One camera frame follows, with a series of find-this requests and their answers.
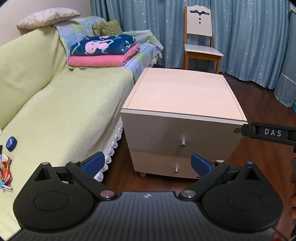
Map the person right hand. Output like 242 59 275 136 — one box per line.
288 158 296 240

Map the beige nightstand cabinet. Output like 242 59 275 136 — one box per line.
120 67 248 180

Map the blue starry curtain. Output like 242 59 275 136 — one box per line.
91 1 295 107

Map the green patterned cushion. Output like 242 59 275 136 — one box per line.
92 20 123 36

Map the blue round tin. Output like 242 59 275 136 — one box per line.
6 136 18 152

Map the plaid blue sofa throw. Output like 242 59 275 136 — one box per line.
54 16 164 81

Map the beige pillow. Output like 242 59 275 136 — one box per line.
16 8 81 30

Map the wooden chair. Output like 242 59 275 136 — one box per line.
184 5 224 74

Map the lower drawer front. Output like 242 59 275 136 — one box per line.
129 148 230 180

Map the green sofa cover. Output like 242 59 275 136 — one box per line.
1 27 134 240

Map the drawer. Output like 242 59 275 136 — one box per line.
129 148 230 180
121 108 245 160

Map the red battery blister card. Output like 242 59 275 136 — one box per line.
1 154 13 186

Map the navy pink folded blanket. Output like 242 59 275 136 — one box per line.
70 34 137 56

